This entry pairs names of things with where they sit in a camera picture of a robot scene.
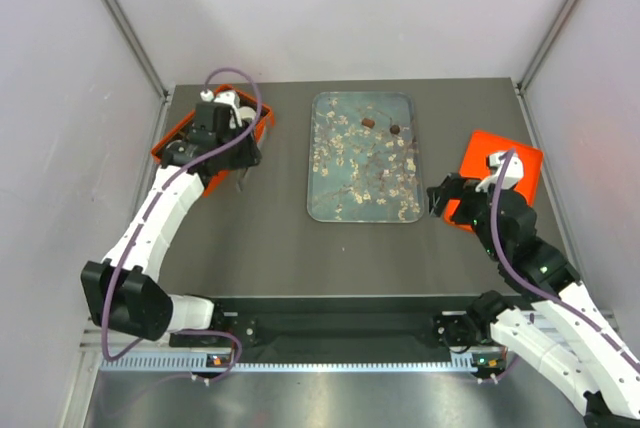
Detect grey cable duct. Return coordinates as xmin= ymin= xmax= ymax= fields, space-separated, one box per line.
xmin=100 ymin=352 xmax=507 ymax=374

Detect floral blue tray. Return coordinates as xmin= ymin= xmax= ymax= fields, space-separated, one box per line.
xmin=307 ymin=91 xmax=425 ymax=223

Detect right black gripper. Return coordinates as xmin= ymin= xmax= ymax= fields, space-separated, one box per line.
xmin=426 ymin=171 xmax=504 ymax=260

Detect metal tongs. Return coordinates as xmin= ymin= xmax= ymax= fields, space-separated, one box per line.
xmin=235 ymin=168 xmax=250 ymax=192

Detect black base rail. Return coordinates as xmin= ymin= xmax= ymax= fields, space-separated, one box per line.
xmin=164 ymin=296 xmax=506 ymax=355

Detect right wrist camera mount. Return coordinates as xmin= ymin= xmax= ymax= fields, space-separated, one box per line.
xmin=475 ymin=151 xmax=524 ymax=193

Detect orange chocolate box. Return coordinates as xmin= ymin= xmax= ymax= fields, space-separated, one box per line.
xmin=151 ymin=84 xmax=275 ymax=196

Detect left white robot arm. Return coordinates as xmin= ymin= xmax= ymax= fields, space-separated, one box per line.
xmin=80 ymin=121 xmax=261 ymax=352

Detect orange box lid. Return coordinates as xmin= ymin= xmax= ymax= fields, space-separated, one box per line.
xmin=453 ymin=130 xmax=544 ymax=206

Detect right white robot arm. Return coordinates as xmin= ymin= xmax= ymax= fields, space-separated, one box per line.
xmin=426 ymin=173 xmax=639 ymax=427

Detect white paper cup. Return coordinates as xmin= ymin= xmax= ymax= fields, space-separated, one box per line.
xmin=238 ymin=106 xmax=256 ymax=123

